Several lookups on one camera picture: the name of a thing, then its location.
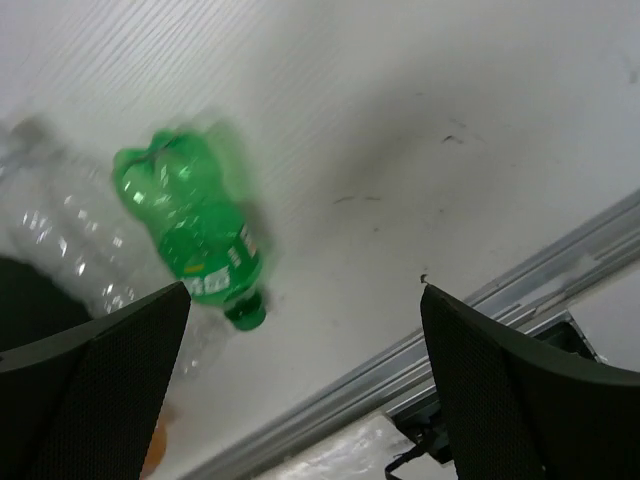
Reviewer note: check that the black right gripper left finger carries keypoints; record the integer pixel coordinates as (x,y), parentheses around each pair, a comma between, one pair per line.
(84,403)

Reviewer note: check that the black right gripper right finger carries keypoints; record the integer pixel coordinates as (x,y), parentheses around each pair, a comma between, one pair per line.
(517,408)

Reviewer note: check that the clear unlabelled plastic bottle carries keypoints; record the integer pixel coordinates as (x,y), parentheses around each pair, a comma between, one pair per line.
(62,216)

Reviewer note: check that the green plastic soda bottle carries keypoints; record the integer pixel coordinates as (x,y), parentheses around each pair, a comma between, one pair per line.
(175,187)

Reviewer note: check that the black plastic waste bin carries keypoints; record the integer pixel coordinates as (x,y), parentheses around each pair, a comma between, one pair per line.
(33,307)

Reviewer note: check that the orange juice bottle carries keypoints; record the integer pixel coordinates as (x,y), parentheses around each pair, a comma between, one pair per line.
(159,440)

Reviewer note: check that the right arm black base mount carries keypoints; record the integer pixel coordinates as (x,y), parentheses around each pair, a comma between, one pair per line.
(422,422)

